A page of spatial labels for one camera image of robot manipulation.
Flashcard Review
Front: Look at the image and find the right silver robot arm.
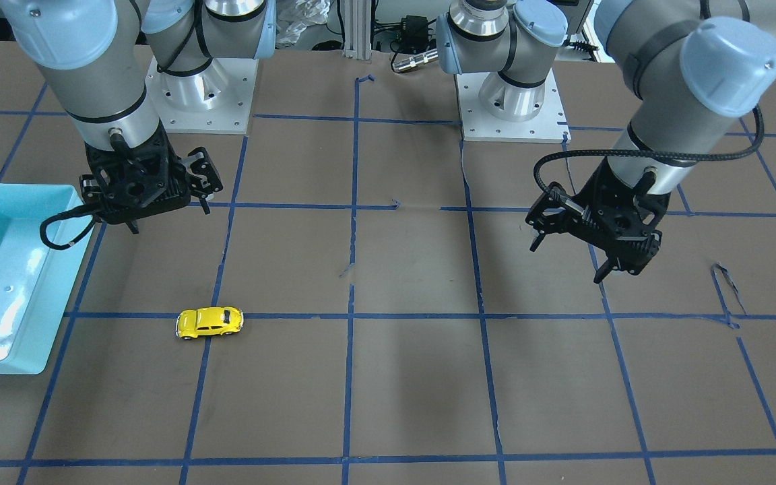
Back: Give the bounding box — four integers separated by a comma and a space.
0, 1, 277, 233

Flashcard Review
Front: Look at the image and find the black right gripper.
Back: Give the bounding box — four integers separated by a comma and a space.
80, 128, 224, 234

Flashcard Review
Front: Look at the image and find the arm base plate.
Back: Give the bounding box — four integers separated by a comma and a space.
145, 58, 259, 135
455, 71, 572, 144

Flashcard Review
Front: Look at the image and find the yellow toy beetle car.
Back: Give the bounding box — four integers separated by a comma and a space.
175, 306, 244, 340

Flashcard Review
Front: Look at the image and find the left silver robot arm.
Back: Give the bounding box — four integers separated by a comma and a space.
435, 1, 776, 283

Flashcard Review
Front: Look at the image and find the turquoise plastic bin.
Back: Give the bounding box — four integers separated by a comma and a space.
0, 183, 88, 375

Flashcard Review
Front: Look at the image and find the aluminium frame post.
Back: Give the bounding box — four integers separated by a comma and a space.
337, 1, 375, 63

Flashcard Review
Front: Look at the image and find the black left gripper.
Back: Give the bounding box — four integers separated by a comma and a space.
526, 159, 670, 284

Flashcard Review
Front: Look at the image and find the black power adapter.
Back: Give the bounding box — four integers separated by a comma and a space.
397, 15, 429, 53

